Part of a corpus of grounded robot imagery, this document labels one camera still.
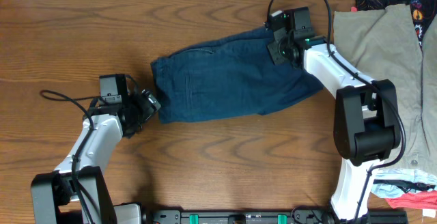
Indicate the khaki beige shorts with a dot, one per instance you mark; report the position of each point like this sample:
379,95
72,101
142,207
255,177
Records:
383,44

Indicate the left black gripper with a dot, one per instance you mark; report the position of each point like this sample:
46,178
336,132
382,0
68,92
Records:
150,104

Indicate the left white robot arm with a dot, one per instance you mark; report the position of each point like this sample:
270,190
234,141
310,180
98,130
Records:
75,191

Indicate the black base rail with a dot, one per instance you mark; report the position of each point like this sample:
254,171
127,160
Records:
299,215

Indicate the red garment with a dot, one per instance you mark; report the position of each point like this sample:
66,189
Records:
423,200

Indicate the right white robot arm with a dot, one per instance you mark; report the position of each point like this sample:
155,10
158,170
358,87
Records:
367,125

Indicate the black patterned garment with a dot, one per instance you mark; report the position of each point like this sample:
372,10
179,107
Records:
422,12

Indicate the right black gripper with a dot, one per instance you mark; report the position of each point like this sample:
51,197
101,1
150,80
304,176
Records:
276,51

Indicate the navy blue shorts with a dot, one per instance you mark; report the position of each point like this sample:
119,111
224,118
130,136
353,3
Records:
229,77

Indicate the light blue patterned garment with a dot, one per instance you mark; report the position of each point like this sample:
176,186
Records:
393,183

